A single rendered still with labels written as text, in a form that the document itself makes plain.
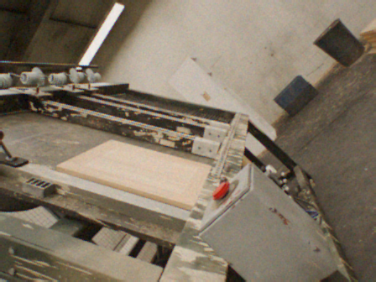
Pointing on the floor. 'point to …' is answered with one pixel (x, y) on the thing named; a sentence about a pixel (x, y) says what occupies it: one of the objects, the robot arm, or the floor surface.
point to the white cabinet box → (216, 96)
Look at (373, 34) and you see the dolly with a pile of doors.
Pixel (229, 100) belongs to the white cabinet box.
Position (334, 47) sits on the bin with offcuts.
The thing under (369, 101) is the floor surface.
